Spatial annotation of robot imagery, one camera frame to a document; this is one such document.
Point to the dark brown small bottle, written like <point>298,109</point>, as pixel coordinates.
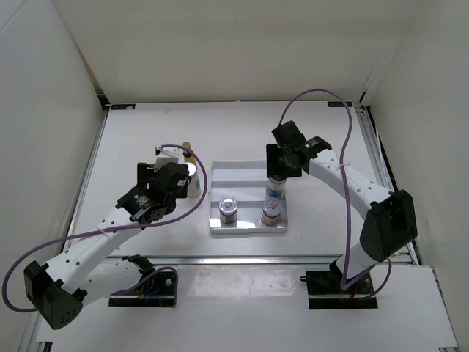
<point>187,154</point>

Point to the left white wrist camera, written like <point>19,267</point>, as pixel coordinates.
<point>165,155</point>

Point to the white organizer tray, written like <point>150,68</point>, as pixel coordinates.
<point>246,182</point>

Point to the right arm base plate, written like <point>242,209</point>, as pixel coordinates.
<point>325,293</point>

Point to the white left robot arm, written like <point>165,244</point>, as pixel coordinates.
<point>54,287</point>

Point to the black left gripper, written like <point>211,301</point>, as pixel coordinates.
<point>145,174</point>

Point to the blue-label salt shaker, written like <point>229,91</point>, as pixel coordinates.
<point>275,188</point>

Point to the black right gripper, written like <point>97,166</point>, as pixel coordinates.
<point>272,152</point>

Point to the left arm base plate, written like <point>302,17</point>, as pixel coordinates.
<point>158,287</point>

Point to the blue-label bead shaker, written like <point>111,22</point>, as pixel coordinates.
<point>194,186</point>

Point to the white-lid pinkish spice jar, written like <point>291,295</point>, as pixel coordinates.
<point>271,212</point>

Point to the white-lid dark spice jar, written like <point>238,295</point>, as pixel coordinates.
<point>228,210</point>

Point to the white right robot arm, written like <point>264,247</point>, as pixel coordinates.
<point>389,220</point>

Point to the aluminium rail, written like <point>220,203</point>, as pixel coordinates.
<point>242,260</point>

